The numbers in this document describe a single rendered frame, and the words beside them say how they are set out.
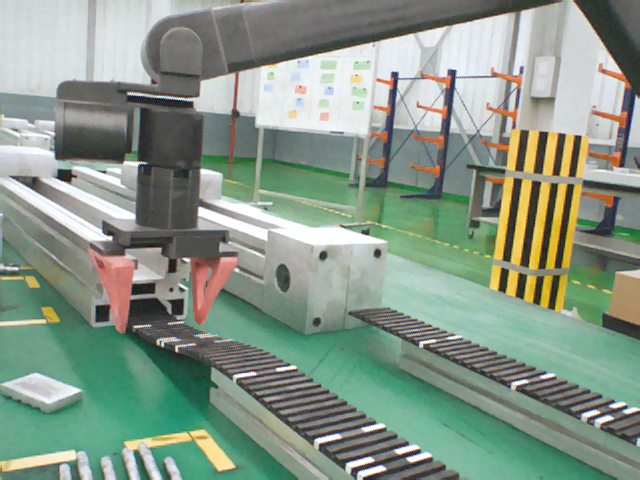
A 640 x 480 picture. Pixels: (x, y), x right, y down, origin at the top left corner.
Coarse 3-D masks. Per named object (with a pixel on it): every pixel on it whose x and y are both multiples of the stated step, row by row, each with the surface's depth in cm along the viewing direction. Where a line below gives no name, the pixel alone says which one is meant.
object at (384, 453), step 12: (384, 444) 37; (396, 444) 38; (408, 444) 38; (336, 456) 36; (348, 456) 36; (360, 456) 36; (372, 456) 36; (384, 456) 36; (396, 456) 36; (408, 456) 37; (348, 468) 35; (360, 468) 35
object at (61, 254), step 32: (0, 192) 106; (32, 192) 91; (64, 192) 97; (32, 224) 83; (64, 224) 70; (96, 224) 85; (32, 256) 83; (64, 256) 70; (128, 256) 69; (160, 256) 67; (64, 288) 71; (96, 288) 65; (160, 288) 67; (96, 320) 64
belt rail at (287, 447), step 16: (224, 384) 47; (224, 400) 47; (240, 400) 45; (240, 416) 45; (256, 416) 43; (272, 416) 42; (256, 432) 43; (272, 432) 43; (288, 432) 40; (272, 448) 42; (288, 448) 41; (304, 448) 39; (288, 464) 40; (304, 464) 39; (320, 464) 37
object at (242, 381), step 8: (280, 368) 47; (288, 368) 47; (296, 368) 48; (240, 376) 45; (248, 376) 45; (256, 376) 46; (264, 376) 46; (272, 376) 46; (280, 376) 46; (288, 376) 46; (296, 376) 46; (240, 384) 44; (248, 384) 44; (256, 384) 45
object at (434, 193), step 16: (384, 80) 1219; (448, 80) 1093; (512, 80) 951; (400, 96) 1217; (448, 96) 1097; (448, 112) 1109; (496, 112) 947; (512, 112) 963; (384, 128) 1249; (416, 128) 1179; (448, 128) 1113; (480, 128) 1039; (512, 128) 977; (384, 144) 1251; (496, 144) 959; (368, 160) 1235; (384, 160) 1253; (384, 176) 1264; (432, 192) 1125; (496, 208) 982
